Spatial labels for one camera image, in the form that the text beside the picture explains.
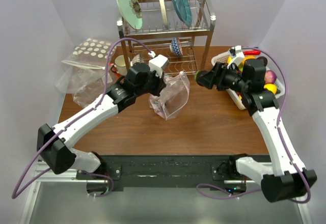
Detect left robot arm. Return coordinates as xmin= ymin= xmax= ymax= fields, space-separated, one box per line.
xmin=37 ymin=60 xmax=166 ymax=179

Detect blue patterned bowl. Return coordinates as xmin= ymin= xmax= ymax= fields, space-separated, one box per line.
xmin=170 ymin=38 xmax=183 ymax=57

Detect pile of plastic bags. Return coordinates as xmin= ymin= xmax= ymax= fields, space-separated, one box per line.
xmin=55 ymin=38 xmax=117 ymax=108

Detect white plastic fruit basket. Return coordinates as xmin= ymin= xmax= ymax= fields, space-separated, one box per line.
xmin=211 ymin=51 xmax=285 ymax=110

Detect teal plate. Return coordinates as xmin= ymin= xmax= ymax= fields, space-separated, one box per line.
xmin=172 ymin=0 xmax=192 ymax=27

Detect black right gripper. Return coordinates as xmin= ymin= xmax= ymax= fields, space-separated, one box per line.
xmin=197 ymin=62 xmax=249 ymax=94

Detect red onion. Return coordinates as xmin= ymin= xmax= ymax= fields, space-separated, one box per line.
xmin=264 ymin=70 xmax=277 ymax=84

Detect cream mug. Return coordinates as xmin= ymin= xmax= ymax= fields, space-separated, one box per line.
xmin=114 ymin=55 xmax=127 ymax=76

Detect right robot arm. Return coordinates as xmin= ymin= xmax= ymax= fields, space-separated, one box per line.
xmin=195 ymin=58 xmax=317 ymax=204

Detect mint green floral plate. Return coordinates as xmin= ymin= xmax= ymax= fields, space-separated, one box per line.
xmin=116 ymin=0 xmax=143 ymax=30

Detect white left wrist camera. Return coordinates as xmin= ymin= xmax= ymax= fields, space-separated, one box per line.
xmin=148 ymin=54 xmax=169 ymax=78

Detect red chili pepper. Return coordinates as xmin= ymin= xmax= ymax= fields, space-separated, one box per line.
xmin=243 ymin=50 xmax=261 ymax=56

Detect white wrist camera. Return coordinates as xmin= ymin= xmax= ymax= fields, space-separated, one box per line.
xmin=148 ymin=54 xmax=169 ymax=78
xmin=227 ymin=45 xmax=245 ymax=69

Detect beige plate edge-on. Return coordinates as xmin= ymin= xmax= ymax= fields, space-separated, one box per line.
xmin=159 ymin=0 xmax=169 ymax=30

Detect dark purple plum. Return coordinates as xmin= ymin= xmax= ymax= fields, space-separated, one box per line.
xmin=257 ymin=56 xmax=268 ymax=67

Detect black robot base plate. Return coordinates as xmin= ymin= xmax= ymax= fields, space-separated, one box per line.
xmin=75 ymin=154 xmax=257 ymax=192

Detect steel dish rack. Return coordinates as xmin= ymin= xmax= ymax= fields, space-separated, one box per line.
xmin=117 ymin=0 xmax=216 ymax=76

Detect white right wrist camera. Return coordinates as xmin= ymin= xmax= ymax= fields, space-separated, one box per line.
xmin=227 ymin=45 xmax=245 ymax=69

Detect clear polka dot zip bag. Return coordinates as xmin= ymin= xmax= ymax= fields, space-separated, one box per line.
xmin=149 ymin=71 xmax=190 ymax=120

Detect orange handled tool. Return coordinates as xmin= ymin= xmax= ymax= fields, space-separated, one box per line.
xmin=109 ymin=63 xmax=120 ymax=78

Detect grey patterned bowl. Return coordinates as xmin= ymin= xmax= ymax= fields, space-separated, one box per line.
xmin=130 ymin=54 xmax=145 ymax=67

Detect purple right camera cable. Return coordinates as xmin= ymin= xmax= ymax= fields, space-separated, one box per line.
xmin=196 ymin=46 xmax=313 ymax=204

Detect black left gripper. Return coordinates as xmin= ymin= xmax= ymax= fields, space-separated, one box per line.
xmin=135 ymin=67 xmax=166 ymax=97

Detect aluminium frame rail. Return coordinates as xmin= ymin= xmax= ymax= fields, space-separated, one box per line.
xmin=19 ymin=159 xmax=77 ymax=224

